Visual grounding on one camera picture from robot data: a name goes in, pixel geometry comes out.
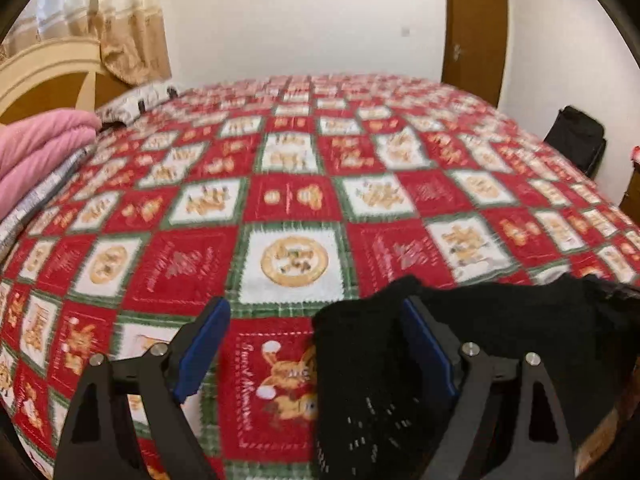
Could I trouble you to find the pink folded quilt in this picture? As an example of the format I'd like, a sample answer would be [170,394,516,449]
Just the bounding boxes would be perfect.
[0,108,102,219]

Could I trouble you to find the cream wooden headboard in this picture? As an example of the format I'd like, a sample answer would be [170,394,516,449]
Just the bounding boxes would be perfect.
[0,37,130,125]

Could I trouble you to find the red checkered christmas bedspread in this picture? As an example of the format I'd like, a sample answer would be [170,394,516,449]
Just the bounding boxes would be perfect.
[1,75,639,479]

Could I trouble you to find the brown wooden door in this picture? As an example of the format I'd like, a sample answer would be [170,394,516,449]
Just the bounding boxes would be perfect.
[442,0,509,106]

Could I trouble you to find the black pants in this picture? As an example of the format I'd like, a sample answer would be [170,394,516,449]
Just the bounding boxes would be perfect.
[312,274,639,479]

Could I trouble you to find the grey patterned pillow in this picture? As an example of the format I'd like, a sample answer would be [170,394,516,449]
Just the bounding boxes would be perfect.
[1,79,186,257]

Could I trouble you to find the black bag by wall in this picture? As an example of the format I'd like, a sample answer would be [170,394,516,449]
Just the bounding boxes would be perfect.
[544,105,606,178]

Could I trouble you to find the beige curtain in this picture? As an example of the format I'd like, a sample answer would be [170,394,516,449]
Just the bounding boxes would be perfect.
[1,0,171,87]

